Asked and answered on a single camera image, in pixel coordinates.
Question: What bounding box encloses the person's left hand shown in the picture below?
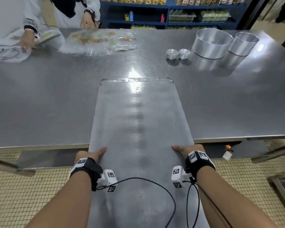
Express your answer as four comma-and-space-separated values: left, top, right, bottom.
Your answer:
74, 147, 107, 163

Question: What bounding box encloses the person's right hand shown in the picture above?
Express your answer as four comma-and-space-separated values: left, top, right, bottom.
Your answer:
172, 144, 206, 158

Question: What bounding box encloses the large metal baking tray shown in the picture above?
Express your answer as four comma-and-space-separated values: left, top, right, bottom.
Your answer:
87, 77, 210, 228

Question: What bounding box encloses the person's right forearm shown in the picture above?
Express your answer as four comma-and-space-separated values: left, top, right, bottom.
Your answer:
196, 166, 279, 228

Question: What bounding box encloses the person's left forearm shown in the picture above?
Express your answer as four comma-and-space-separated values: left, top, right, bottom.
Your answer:
25, 171, 93, 228

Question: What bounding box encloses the white tag with orange clip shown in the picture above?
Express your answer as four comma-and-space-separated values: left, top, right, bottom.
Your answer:
222, 145, 234, 161

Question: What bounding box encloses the metal table lower shelf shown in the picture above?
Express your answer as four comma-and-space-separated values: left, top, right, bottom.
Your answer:
16, 139, 269, 169

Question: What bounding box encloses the metal table brace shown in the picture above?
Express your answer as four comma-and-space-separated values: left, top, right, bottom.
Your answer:
250, 142, 285, 164
0, 157, 36, 177

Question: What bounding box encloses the small clear bowl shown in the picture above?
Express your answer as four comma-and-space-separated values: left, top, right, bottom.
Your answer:
178, 49, 191, 60
166, 49, 179, 60

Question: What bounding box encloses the pile of clear plastic bags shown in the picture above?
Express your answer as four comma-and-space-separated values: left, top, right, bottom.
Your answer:
59, 29, 137, 56

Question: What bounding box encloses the large round metal cake pan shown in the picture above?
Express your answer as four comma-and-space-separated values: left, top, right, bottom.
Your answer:
192, 28, 234, 59

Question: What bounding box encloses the medium round metal cake pan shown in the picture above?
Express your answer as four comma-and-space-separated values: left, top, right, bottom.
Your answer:
229, 32, 259, 56

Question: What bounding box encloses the white printed plastic bag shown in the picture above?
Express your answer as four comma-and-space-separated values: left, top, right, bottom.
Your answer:
0, 28, 62, 63

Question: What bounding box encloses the stack of green packets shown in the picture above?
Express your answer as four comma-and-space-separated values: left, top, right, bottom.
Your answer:
200, 9, 231, 22

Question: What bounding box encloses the blue shelf unit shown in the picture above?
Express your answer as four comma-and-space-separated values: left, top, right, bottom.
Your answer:
99, 0, 255, 30

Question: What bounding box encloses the row of beige packets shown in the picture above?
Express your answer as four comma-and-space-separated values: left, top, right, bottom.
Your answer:
175, 0, 246, 6

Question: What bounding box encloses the black wrist strap with markers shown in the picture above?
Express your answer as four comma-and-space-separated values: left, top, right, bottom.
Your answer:
184, 151, 216, 181
69, 157, 103, 192

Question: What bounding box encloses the white wrist camera with markers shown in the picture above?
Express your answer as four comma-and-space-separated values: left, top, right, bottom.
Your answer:
97, 169, 118, 193
171, 166, 193, 189

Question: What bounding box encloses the black camera cable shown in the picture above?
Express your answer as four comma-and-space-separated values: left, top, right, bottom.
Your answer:
96, 177, 177, 228
182, 180, 233, 228

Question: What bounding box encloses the metal frame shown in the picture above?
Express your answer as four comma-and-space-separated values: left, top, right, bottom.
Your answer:
268, 174, 285, 213

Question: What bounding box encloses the wire basket with packets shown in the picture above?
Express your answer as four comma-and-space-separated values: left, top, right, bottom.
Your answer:
168, 9, 196, 23

